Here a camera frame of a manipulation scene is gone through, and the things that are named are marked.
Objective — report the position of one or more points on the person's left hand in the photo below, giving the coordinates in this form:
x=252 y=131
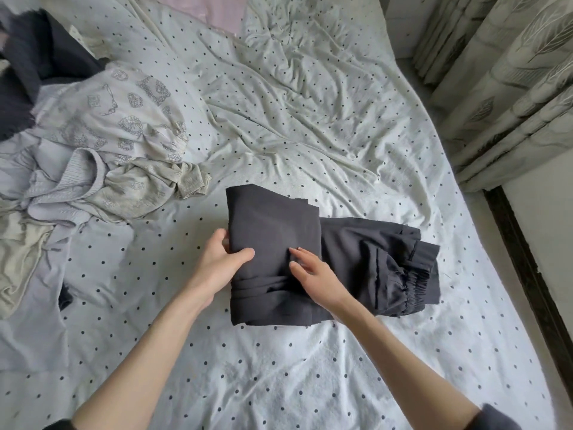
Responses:
x=219 y=268

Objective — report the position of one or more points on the person's right hand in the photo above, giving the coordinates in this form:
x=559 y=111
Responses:
x=322 y=282

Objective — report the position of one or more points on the black garment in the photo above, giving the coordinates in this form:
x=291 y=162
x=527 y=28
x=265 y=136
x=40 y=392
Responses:
x=269 y=219

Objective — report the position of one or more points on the dark grey jeans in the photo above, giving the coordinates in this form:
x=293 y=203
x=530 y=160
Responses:
x=64 y=298

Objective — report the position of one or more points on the cream patterned pyjama top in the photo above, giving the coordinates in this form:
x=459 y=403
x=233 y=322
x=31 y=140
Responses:
x=125 y=103

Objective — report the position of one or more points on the light grey smocked garment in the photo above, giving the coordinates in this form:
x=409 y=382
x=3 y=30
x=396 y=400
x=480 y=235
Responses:
x=45 y=174

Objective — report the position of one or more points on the cream polka dot trousers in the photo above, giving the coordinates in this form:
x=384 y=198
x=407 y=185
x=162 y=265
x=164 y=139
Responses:
x=18 y=255

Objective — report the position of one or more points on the dark denim jeans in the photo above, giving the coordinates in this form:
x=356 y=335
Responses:
x=45 y=49

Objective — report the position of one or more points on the person's left forearm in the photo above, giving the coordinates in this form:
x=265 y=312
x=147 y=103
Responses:
x=143 y=371

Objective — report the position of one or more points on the person's right forearm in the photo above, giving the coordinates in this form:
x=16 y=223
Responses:
x=412 y=371

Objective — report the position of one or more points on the white dotted bed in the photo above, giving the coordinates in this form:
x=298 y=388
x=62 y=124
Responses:
x=313 y=103

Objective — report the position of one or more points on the person's black right sleeve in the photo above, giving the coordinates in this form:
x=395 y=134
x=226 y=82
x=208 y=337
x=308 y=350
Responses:
x=494 y=418

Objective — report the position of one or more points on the person's black sleeve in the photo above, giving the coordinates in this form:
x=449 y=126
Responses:
x=494 y=418
x=59 y=425

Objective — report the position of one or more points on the person's black left sleeve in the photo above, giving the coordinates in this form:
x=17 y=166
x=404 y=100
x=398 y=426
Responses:
x=59 y=425

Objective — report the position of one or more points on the striped beige curtain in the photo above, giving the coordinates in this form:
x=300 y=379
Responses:
x=510 y=85

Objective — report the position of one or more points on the white bedside cabinet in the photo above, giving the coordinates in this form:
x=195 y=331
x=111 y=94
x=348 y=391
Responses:
x=407 y=22

